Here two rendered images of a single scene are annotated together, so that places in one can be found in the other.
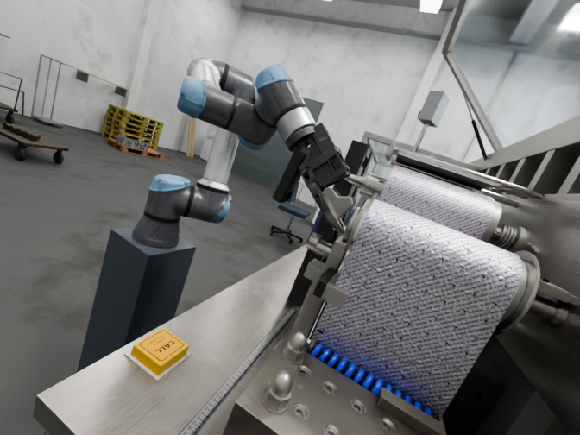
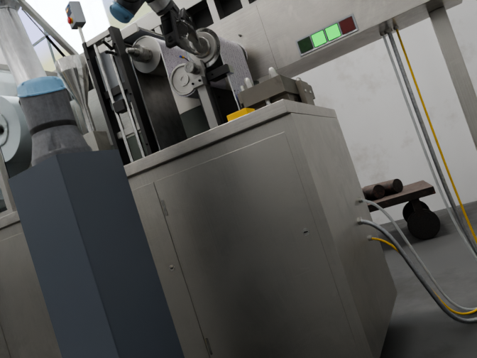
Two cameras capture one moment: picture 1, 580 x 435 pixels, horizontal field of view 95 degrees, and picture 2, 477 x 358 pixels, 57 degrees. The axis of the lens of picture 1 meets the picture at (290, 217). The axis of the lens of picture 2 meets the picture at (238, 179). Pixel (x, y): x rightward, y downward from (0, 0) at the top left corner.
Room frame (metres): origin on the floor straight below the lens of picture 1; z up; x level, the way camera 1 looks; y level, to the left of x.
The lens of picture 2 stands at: (0.32, 1.49, 0.67)
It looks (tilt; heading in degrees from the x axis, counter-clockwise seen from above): 2 degrees up; 278
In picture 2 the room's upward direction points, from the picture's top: 18 degrees counter-clockwise
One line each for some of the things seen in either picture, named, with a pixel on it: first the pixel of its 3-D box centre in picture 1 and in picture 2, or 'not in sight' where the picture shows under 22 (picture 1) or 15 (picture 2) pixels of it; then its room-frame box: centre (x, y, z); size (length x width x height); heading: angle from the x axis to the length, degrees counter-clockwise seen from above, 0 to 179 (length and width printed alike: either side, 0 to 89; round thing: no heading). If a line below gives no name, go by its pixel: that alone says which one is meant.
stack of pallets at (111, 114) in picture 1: (133, 129); not in sight; (8.33, 5.56, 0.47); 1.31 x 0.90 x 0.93; 158
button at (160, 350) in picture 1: (160, 349); (241, 115); (0.43, 0.14, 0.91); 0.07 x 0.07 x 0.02; 72
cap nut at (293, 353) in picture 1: (297, 344); (248, 84); (0.39, -0.09, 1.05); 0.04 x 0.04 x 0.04
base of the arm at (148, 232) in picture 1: (159, 225); (59, 145); (0.88, 0.42, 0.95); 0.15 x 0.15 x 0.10
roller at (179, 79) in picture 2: not in sight; (199, 82); (0.58, -0.29, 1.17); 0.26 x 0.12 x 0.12; 72
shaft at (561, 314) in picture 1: (532, 303); not in sight; (0.42, -0.41, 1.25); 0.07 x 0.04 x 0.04; 72
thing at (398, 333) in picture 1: (391, 336); (240, 79); (0.41, -0.23, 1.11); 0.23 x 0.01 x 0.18; 72
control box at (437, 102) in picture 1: (431, 109); (73, 15); (1.03, -0.33, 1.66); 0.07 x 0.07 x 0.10; 47
